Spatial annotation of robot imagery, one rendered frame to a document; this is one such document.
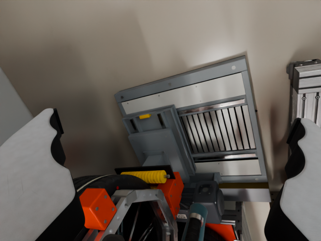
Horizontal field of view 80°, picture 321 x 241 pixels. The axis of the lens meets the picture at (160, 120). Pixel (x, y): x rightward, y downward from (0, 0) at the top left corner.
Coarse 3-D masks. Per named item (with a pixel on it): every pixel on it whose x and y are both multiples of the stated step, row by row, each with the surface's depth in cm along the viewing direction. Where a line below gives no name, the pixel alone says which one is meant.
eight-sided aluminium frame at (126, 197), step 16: (128, 192) 64; (144, 192) 72; (160, 192) 82; (128, 208) 63; (160, 208) 83; (112, 224) 56; (160, 224) 89; (176, 224) 90; (96, 240) 51; (176, 240) 88
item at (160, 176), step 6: (120, 174) 98; (126, 174) 97; (132, 174) 95; (138, 174) 94; (144, 174) 91; (150, 174) 90; (156, 174) 88; (162, 174) 88; (144, 180) 91; (150, 180) 89; (156, 180) 88; (162, 180) 87
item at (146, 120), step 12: (156, 108) 122; (168, 108) 114; (132, 120) 123; (144, 120) 124; (156, 120) 121; (168, 120) 118; (132, 132) 132; (180, 132) 118; (180, 144) 123; (192, 156) 131; (192, 168) 127
